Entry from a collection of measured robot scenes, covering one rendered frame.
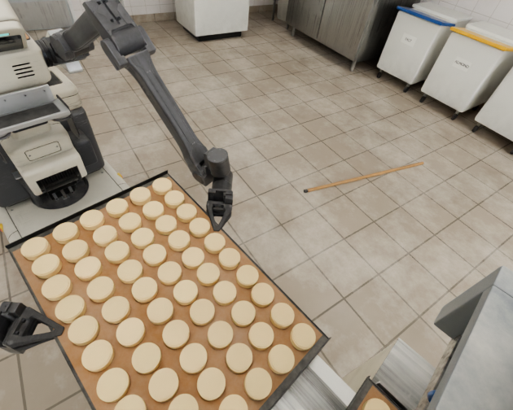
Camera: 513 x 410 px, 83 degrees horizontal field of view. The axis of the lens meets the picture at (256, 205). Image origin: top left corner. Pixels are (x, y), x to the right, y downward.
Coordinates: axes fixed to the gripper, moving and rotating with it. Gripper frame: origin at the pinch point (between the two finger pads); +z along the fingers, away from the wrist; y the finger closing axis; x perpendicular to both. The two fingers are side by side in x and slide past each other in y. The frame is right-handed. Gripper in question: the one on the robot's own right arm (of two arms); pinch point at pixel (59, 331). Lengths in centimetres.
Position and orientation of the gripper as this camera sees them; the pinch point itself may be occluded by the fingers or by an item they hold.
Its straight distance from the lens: 70.8
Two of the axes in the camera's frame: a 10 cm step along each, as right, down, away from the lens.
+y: 1.4, -6.4, -7.6
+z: 9.9, 1.1, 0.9
